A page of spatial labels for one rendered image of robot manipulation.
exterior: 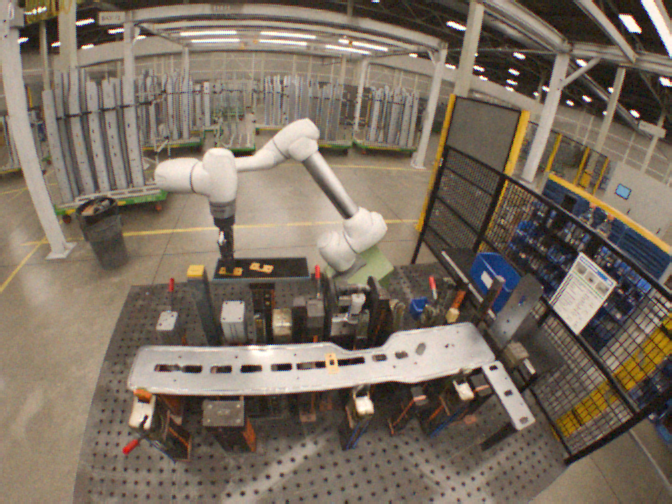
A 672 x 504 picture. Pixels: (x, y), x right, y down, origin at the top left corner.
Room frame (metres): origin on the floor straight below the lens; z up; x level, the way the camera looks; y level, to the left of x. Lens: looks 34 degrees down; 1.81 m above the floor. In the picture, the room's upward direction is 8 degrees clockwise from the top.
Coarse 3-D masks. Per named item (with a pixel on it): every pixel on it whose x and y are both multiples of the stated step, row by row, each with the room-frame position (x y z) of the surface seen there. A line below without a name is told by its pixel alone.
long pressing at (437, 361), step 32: (160, 352) 0.43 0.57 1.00; (192, 352) 0.46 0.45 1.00; (224, 352) 0.49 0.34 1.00; (256, 352) 0.52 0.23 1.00; (288, 352) 0.54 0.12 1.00; (320, 352) 0.56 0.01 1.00; (352, 352) 0.58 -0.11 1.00; (384, 352) 0.60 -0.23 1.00; (448, 352) 0.62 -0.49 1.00; (480, 352) 0.62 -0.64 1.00; (128, 384) 0.27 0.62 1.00; (160, 384) 0.31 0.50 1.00; (192, 384) 0.35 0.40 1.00; (224, 384) 0.37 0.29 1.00; (256, 384) 0.40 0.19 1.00; (288, 384) 0.42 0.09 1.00; (320, 384) 0.44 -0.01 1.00; (352, 384) 0.45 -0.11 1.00
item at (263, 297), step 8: (256, 288) 0.74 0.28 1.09; (264, 288) 0.75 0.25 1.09; (272, 288) 0.76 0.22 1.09; (256, 296) 0.75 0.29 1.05; (264, 296) 0.76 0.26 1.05; (272, 296) 0.76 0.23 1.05; (256, 304) 0.75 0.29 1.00; (264, 304) 0.75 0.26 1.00; (272, 304) 0.76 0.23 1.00; (256, 312) 0.75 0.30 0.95; (264, 312) 0.75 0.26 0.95; (264, 320) 0.77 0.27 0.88; (272, 328) 0.76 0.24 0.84; (272, 336) 0.76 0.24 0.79; (272, 344) 0.76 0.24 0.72
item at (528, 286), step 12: (528, 276) 0.74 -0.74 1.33; (516, 288) 0.75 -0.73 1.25; (528, 288) 0.71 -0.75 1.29; (540, 288) 0.67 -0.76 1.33; (516, 300) 0.73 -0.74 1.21; (528, 300) 0.68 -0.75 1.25; (504, 312) 0.74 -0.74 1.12; (516, 312) 0.70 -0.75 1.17; (528, 312) 0.65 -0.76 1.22; (492, 324) 0.76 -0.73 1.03; (504, 324) 0.71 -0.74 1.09; (516, 324) 0.67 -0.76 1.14; (504, 336) 0.68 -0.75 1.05
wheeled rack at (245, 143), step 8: (256, 88) 6.22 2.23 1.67; (216, 136) 5.87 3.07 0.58; (224, 136) 7.36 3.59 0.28; (232, 136) 7.40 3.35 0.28; (240, 136) 7.28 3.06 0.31; (248, 136) 7.34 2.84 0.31; (216, 144) 5.88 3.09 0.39; (224, 144) 5.93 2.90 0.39; (232, 144) 6.41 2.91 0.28; (240, 144) 6.45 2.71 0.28; (248, 144) 6.36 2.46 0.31
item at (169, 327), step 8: (176, 312) 0.58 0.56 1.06; (160, 320) 0.52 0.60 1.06; (168, 320) 0.53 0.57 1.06; (176, 320) 0.55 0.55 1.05; (160, 328) 0.49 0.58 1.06; (168, 328) 0.50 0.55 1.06; (176, 328) 0.53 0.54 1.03; (160, 336) 0.48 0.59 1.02; (168, 336) 0.49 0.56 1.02; (176, 336) 0.50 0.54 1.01; (184, 336) 0.56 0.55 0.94; (168, 344) 0.49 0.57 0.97; (176, 344) 0.49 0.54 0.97; (184, 344) 0.54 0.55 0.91; (192, 368) 0.51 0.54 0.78
